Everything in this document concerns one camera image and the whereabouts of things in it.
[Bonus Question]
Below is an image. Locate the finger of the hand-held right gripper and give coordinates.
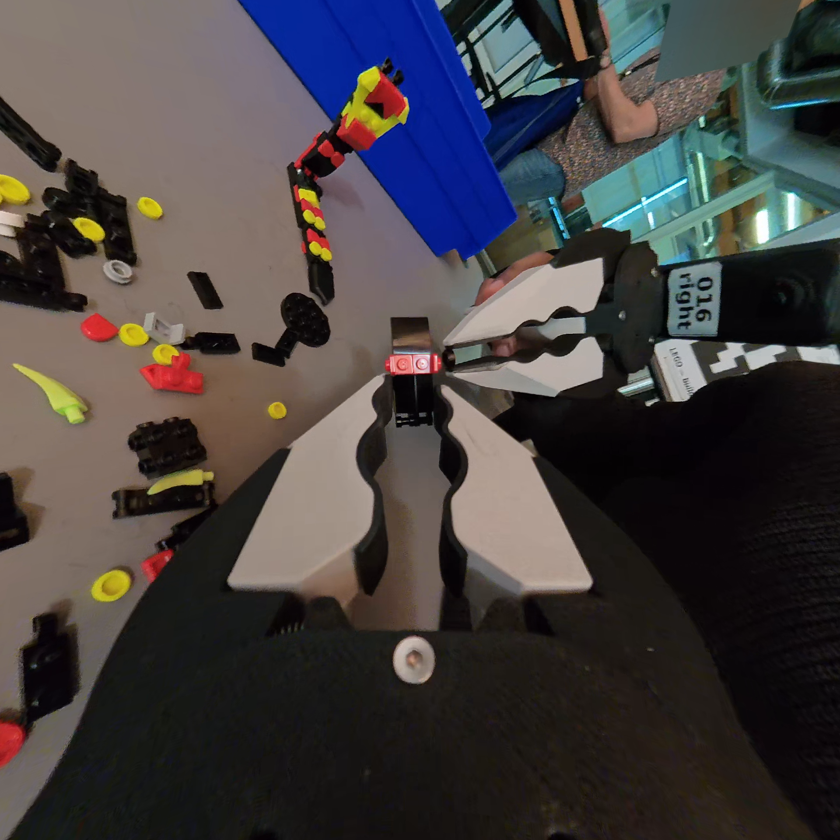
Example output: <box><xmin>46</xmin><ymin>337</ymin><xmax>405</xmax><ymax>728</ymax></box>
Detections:
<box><xmin>441</xmin><ymin>331</ymin><xmax>606</xmax><ymax>398</ymax></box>
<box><xmin>441</xmin><ymin>257</ymin><xmax>606</xmax><ymax>352</ymax></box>

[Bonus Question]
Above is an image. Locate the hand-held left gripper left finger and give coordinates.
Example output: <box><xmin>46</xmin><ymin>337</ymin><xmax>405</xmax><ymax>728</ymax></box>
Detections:
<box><xmin>226</xmin><ymin>374</ymin><xmax>389</xmax><ymax>624</ymax></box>

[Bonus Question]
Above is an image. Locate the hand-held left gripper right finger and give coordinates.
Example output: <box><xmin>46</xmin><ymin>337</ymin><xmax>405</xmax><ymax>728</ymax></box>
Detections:
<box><xmin>436</xmin><ymin>385</ymin><xmax>594</xmax><ymax>627</ymax></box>

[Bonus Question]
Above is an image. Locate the black and red lego assembly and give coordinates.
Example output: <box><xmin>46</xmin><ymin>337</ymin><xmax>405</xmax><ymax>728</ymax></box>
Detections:
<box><xmin>384</xmin><ymin>317</ymin><xmax>442</xmax><ymax>429</ymax></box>

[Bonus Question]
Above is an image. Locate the black lego brick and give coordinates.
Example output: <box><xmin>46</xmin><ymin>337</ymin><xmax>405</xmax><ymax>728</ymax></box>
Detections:
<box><xmin>0</xmin><ymin>472</ymin><xmax>30</xmax><ymax>552</ymax></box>
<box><xmin>156</xmin><ymin>505</ymin><xmax>221</xmax><ymax>552</ymax></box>

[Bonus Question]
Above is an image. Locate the lime green lego claw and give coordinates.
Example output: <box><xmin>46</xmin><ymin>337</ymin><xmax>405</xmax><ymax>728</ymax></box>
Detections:
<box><xmin>147</xmin><ymin>469</ymin><xmax>215</xmax><ymax>496</ymax></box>
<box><xmin>12</xmin><ymin>363</ymin><xmax>89</xmax><ymax>425</ymax></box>

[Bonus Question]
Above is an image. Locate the black lego hinge plate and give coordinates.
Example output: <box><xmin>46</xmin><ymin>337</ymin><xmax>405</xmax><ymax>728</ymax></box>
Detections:
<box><xmin>112</xmin><ymin>482</ymin><xmax>219</xmax><ymax>521</ymax></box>

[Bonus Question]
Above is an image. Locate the black studded lego block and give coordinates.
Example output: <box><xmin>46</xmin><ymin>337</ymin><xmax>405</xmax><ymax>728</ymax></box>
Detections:
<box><xmin>127</xmin><ymin>417</ymin><xmax>208</xmax><ymax>478</ymax></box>

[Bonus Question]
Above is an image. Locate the red lego plate piece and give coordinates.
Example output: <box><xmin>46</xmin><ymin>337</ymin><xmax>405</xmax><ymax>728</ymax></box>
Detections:
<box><xmin>139</xmin><ymin>353</ymin><xmax>206</xmax><ymax>395</ymax></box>

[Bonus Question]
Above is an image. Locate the black two-stud lego plate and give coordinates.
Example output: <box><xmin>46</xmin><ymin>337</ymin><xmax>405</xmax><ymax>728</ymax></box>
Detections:
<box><xmin>180</xmin><ymin>331</ymin><xmax>242</xmax><ymax>356</ymax></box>

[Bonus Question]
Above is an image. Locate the black round lego plate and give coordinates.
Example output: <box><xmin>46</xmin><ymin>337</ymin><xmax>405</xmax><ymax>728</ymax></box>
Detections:
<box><xmin>280</xmin><ymin>292</ymin><xmax>331</xmax><ymax>347</ymax></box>

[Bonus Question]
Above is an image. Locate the red yellow black lego dragon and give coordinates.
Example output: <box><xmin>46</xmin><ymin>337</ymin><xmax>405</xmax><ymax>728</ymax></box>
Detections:
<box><xmin>287</xmin><ymin>58</ymin><xmax>411</xmax><ymax>307</ymax></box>

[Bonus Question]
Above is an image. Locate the black flat lego tile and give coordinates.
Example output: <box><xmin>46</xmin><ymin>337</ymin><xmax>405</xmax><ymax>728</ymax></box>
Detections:
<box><xmin>187</xmin><ymin>271</ymin><xmax>224</xmax><ymax>311</ymax></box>

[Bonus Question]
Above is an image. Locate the heap of black lego pieces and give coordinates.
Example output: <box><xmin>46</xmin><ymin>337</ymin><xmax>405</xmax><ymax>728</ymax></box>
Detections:
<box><xmin>0</xmin><ymin>157</ymin><xmax>139</xmax><ymax>312</ymax></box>

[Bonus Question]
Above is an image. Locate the long black lego beam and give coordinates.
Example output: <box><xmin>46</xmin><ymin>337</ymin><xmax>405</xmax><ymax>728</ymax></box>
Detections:
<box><xmin>0</xmin><ymin>97</ymin><xmax>63</xmax><ymax>173</ymax></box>

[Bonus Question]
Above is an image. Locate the person's right hand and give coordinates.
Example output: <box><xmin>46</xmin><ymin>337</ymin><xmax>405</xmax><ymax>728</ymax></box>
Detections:
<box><xmin>474</xmin><ymin>251</ymin><xmax>557</xmax><ymax>307</ymax></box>

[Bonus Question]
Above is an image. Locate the person's black knit sweater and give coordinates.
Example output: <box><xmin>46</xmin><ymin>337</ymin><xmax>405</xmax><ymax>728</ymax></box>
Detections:
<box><xmin>492</xmin><ymin>360</ymin><xmax>840</xmax><ymax>840</ymax></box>

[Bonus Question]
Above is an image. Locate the blue plastic bin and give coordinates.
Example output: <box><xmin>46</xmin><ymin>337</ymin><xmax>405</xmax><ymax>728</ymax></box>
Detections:
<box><xmin>238</xmin><ymin>0</ymin><xmax>518</xmax><ymax>260</ymax></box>

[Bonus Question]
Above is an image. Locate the desk with wooden edge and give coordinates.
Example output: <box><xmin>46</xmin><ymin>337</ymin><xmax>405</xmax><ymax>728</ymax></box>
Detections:
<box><xmin>561</xmin><ymin>0</ymin><xmax>592</xmax><ymax>60</ymax></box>

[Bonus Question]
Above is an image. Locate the light grey lego bracket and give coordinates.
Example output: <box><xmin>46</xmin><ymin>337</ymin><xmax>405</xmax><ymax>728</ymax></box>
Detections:
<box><xmin>143</xmin><ymin>311</ymin><xmax>186</xmax><ymax>344</ymax></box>

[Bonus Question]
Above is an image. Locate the black lego bracket piece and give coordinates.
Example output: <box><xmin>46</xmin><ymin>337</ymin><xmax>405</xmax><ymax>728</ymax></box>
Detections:
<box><xmin>20</xmin><ymin>613</ymin><xmax>81</xmax><ymax>723</ymax></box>

